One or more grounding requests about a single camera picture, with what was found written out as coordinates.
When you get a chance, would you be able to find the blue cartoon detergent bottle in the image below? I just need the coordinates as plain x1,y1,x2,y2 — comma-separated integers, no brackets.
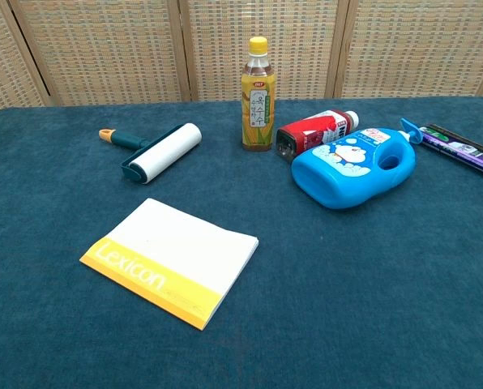
290,118,424,211

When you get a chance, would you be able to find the purple and green toothpaste box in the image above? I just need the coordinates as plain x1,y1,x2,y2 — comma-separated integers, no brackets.
418,123,483,182

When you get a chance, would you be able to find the teal blue tablecloth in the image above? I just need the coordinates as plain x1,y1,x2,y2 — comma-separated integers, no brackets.
0,95,483,389

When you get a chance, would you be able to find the yellow corn tea bottle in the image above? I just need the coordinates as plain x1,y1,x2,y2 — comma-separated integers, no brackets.
241,36,276,152

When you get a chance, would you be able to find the green-handled white lint roller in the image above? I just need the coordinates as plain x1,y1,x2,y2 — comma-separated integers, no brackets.
98,122,203,186

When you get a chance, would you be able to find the white and yellow Lexicon notebook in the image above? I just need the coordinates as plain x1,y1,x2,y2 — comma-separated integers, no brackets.
79,197,260,331

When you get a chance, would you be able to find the woven bamboo folding screen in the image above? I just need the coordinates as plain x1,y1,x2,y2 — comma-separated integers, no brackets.
0,0,483,119

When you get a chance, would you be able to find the red-labelled dark drink bottle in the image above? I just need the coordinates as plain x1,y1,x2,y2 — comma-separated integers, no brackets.
276,109,361,161

